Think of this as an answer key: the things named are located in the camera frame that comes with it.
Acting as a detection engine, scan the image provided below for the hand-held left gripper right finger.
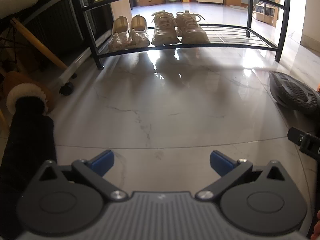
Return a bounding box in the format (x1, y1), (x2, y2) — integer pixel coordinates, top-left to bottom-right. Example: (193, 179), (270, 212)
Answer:
(194, 150), (287, 203)

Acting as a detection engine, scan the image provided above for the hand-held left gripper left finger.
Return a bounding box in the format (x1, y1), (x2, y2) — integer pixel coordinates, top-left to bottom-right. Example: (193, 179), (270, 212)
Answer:
(37, 149), (129, 203)

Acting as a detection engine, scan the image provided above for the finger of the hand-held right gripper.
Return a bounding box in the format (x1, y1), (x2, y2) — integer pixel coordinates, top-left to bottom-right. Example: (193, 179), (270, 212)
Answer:
(287, 127), (310, 147)

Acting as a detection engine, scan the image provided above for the dark grey sneaker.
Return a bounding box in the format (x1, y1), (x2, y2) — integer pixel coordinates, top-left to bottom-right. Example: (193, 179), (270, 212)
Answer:
(269, 71), (320, 115)

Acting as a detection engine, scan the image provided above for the black metal shoe rack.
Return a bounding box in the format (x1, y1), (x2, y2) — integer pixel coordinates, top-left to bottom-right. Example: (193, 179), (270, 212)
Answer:
(69, 0), (292, 70)

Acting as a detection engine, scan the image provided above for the person's leg in black trousers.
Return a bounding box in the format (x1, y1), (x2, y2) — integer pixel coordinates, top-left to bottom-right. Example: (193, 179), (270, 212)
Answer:
(0, 97), (58, 240)

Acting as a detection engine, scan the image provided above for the brown fleece-lined slipper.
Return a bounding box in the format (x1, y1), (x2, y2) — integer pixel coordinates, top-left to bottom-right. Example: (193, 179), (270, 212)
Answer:
(2, 71), (57, 114)

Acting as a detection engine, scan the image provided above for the beige flat shoe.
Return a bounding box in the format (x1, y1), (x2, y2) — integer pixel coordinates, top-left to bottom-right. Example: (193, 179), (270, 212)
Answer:
(129, 14), (150, 47)
(108, 16), (131, 52)

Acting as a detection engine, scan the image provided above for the cardboard box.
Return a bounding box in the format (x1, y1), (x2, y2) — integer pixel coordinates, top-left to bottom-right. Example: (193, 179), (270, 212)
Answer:
(252, 1), (276, 24)
(139, 0), (164, 7)

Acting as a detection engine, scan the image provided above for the cream lace-up sneaker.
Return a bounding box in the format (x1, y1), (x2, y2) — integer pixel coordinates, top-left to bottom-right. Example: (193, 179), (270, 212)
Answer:
(151, 11), (181, 46)
(175, 10), (211, 44)

